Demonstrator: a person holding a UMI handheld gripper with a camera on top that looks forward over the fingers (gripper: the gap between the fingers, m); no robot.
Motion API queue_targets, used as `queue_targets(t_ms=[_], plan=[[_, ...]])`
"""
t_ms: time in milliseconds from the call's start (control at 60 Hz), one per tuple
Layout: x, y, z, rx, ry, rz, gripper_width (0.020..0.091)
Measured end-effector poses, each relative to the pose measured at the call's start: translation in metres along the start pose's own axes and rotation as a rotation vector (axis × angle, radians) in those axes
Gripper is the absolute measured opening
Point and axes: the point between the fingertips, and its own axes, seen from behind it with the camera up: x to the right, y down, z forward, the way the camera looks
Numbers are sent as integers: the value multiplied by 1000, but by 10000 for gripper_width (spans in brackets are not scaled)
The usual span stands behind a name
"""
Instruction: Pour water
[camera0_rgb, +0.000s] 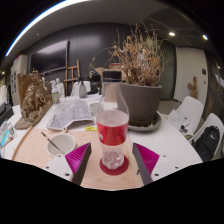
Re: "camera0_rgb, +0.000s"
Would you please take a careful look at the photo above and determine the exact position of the light wooden drawing board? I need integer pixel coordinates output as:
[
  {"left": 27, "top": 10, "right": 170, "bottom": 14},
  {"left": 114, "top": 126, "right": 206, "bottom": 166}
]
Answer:
[{"left": 11, "top": 126, "right": 145, "bottom": 191}]

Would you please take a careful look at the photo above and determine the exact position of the clear red-labelled drink bottle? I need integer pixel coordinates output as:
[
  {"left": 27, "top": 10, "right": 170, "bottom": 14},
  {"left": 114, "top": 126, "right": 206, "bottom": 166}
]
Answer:
[{"left": 95, "top": 69, "right": 130, "bottom": 171}]

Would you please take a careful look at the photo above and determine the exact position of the black wall screen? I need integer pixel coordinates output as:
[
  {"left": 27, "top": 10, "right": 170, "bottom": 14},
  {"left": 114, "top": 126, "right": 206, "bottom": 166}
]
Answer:
[{"left": 29, "top": 39, "right": 70, "bottom": 75}]

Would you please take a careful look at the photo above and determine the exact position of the small green-labelled plastic bottle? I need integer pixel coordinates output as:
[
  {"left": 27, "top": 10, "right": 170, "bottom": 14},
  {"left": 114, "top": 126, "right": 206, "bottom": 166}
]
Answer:
[{"left": 50, "top": 79, "right": 61, "bottom": 104}]

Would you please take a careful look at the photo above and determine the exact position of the metal spoon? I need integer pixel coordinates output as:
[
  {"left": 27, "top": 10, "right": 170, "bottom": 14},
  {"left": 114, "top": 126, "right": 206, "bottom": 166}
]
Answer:
[{"left": 40, "top": 131, "right": 66, "bottom": 156}]

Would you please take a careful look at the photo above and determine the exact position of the cardboard box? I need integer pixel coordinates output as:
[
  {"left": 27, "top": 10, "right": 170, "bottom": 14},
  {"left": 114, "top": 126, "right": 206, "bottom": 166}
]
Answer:
[{"left": 94, "top": 62, "right": 126, "bottom": 83}]

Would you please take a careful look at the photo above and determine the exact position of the small white plaster figure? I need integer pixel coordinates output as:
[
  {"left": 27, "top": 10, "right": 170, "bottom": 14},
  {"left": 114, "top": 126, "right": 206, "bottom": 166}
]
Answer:
[{"left": 54, "top": 77, "right": 66, "bottom": 99}]

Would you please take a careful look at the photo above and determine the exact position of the grey plant saucer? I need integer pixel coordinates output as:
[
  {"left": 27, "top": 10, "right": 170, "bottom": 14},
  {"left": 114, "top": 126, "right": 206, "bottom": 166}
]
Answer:
[{"left": 127, "top": 111, "right": 163, "bottom": 133}]

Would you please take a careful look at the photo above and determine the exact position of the flat round red coaster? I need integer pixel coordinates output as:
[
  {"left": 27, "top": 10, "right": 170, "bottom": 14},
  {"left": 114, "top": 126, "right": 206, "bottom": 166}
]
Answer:
[{"left": 99, "top": 154, "right": 130, "bottom": 177}]

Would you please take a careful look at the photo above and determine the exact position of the colourful book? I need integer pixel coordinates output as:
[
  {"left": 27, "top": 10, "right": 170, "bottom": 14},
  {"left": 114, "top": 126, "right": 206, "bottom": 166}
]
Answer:
[{"left": 0, "top": 119, "right": 18, "bottom": 148}]

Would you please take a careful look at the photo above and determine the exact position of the white ceramic cup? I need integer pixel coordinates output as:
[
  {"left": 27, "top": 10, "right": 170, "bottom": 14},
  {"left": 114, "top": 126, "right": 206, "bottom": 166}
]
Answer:
[{"left": 45, "top": 132, "right": 78, "bottom": 158}]

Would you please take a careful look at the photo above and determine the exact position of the dark spray bottle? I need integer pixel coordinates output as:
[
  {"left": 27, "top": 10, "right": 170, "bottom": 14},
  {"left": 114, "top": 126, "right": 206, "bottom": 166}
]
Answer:
[{"left": 78, "top": 78, "right": 88, "bottom": 99}]

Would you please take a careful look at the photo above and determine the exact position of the long ceiling light strip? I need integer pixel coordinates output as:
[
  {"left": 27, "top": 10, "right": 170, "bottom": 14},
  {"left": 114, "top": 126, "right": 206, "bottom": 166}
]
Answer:
[{"left": 4, "top": 0, "right": 84, "bottom": 58}]

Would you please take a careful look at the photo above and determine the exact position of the black backpack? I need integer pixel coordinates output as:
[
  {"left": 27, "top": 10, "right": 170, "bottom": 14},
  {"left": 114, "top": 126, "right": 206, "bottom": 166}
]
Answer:
[{"left": 193, "top": 125, "right": 221, "bottom": 163}]

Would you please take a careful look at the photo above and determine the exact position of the papers stack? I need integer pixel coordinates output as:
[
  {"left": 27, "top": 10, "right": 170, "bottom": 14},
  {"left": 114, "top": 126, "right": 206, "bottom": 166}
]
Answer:
[{"left": 168, "top": 109, "right": 191, "bottom": 131}]

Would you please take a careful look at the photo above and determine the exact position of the wooden figure sculpture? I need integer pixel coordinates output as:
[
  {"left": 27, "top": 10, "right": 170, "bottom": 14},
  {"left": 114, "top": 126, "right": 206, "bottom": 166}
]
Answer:
[{"left": 186, "top": 75, "right": 199, "bottom": 100}]

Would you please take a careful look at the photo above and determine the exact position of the black desk device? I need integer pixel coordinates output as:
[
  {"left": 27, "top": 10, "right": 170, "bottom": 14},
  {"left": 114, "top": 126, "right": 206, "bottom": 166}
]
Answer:
[{"left": 0, "top": 101, "right": 14, "bottom": 128}]

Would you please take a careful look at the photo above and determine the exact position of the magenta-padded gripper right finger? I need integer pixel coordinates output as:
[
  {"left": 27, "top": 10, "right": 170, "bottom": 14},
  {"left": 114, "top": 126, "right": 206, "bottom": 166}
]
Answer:
[{"left": 131, "top": 142, "right": 183, "bottom": 186}]

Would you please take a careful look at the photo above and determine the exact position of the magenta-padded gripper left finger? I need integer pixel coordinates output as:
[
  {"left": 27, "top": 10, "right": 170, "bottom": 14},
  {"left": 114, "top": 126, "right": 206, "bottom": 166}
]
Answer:
[{"left": 42, "top": 142, "right": 93, "bottom": 186}]

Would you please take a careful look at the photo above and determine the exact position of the wooden easel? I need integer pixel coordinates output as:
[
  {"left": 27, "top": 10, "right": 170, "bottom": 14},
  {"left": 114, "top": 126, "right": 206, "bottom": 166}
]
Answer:
[{"left": 63, "top": 59, "right": 82, "bottom": 97}]

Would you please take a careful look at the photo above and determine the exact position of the small grey tape roll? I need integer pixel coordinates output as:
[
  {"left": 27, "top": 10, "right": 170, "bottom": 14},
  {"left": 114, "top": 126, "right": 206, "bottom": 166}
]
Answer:
[{"left": 89, "top": 102, "right": 100, "bottom": 116}]

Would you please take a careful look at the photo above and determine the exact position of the dried plant in grey pot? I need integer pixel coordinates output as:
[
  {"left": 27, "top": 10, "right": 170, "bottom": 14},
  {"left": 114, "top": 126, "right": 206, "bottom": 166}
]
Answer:
[{"left": 89, "top": 23, "right": 168, "bottom": 128}]

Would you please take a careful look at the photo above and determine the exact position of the open printed newspaper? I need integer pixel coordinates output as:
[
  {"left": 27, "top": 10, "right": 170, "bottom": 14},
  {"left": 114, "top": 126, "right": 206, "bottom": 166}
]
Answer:
[{"left": 45, "top": 98, "right": 96, "bottom": 132}]

